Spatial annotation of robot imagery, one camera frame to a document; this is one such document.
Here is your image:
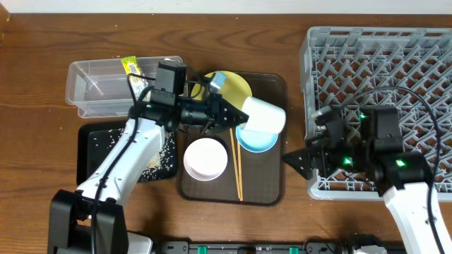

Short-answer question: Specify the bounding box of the white cup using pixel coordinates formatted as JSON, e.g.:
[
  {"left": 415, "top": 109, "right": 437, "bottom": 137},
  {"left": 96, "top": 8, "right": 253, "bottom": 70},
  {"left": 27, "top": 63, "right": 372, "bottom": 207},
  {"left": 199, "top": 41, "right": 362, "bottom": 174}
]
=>
[{"left": 240, "top": 97, "right": 286, "bottom": 133}]

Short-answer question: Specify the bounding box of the blue bowl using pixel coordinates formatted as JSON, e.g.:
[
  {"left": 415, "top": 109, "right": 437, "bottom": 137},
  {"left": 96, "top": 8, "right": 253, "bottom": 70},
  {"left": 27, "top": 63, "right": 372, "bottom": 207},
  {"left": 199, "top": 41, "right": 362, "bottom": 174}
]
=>
[{"left": 235, "top": 126, "right": 278, "bottom": 153}]

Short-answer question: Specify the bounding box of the pink bowl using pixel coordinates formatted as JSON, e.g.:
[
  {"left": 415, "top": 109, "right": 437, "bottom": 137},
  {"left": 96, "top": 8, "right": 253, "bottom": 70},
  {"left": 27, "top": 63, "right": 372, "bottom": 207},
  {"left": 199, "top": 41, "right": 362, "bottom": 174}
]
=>
[{"left": 183, "top": 138, "right": 228, "bottom": 181}]

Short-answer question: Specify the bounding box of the green snack wrapper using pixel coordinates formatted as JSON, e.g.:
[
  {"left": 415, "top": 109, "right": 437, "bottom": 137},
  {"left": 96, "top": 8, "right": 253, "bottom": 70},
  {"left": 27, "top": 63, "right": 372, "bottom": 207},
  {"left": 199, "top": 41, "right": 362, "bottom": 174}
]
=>
[{"left": 121, "top": 56, "right": 149, "bottom": 99}]

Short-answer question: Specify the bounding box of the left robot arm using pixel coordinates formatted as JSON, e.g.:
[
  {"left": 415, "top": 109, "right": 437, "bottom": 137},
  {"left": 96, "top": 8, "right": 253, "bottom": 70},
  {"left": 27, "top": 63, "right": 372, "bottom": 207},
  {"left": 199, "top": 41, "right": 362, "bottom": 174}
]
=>
[{"left": 47, "top": 94, "right": 249, "bottom": 253}]

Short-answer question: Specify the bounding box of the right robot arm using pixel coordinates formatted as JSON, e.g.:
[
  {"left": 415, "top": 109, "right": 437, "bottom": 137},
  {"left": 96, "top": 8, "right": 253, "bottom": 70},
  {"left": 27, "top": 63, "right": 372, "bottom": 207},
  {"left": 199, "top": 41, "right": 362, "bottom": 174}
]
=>
[{"left": 282, "top": 106, "right": 451, "bottom": 253}]

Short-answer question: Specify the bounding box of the grey dishwasher rack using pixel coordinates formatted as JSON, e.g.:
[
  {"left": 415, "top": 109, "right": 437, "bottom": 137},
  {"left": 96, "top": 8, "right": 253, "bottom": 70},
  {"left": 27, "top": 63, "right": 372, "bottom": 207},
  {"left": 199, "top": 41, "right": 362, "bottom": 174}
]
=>
[{"left": 299, "top": 27, "right": 451, "bottom": 202}]

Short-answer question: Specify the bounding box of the black waste tray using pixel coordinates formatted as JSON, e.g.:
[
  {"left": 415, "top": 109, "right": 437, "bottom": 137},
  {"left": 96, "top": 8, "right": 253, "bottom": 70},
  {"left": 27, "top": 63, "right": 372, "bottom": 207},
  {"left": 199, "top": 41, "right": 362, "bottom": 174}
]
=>
[{"left": 76, "top": 121, "right": 179, "bottom": 185}]

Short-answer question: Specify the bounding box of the yellow plate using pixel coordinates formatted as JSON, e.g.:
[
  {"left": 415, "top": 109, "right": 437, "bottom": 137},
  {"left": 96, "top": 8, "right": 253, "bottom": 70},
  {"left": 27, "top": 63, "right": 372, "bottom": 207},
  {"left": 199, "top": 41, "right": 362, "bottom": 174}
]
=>
[{"left": 190, "top": 70, "right": 254, "bottom": 110}]

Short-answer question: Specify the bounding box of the right wooden chopstick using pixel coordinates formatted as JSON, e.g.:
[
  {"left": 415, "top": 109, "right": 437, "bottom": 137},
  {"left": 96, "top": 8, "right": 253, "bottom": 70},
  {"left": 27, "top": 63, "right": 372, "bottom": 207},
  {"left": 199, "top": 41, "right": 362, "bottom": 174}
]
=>
[{"left": 237, "top": 140, "right": 244, "bottom": 201}]

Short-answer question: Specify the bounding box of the wooden chopstick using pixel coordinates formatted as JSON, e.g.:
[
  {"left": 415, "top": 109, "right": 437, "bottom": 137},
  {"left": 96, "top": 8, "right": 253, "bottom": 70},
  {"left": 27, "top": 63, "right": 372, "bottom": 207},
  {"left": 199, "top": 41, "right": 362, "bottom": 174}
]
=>
[
  {"left": 230, "top": 128, "right": 243, "bottom": 201},
  {"left": 237, "top": 140, "right": 244, "bottom": 201}
]

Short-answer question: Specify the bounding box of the brown serving tray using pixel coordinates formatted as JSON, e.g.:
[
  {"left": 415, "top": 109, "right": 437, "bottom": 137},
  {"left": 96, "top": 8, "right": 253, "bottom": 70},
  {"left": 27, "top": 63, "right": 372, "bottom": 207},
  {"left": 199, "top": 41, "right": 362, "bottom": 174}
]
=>
[{"left": 177, "top": 72, "right": 287, "bottom": 207}]

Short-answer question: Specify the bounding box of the left wooden chopstick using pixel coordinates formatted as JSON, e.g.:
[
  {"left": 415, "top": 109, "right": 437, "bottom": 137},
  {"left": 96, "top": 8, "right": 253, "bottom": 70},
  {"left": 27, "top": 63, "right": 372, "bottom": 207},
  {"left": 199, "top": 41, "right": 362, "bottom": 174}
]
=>
[{"left": 230, "top": 128, "right": 243, "bottom": 201}]

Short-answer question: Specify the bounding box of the clear plastic bin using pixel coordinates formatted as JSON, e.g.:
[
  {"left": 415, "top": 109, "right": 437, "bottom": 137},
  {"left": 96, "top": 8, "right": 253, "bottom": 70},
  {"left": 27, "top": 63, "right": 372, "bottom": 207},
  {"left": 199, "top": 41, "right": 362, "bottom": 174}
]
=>
[{"left": 65, "top": 55, "right": 189, "bottom": 119}]

